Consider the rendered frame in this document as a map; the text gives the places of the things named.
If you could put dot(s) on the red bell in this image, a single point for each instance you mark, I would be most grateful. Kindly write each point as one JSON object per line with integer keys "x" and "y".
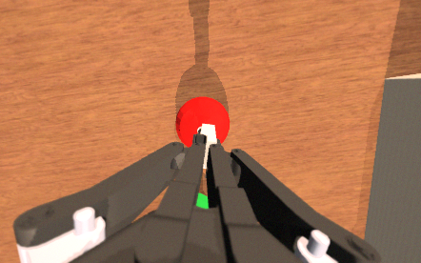
{"x": 198, "y": 111}

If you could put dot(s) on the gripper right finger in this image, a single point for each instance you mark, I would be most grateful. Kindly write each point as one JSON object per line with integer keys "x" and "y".
{"x": 245, "y": 192}

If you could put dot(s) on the green bell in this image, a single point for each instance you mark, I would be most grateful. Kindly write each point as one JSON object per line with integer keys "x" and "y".
{"x": 202, "y": 201}

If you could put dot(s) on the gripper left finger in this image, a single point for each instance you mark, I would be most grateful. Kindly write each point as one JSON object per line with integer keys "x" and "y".
{"x": 58, "y": 231}

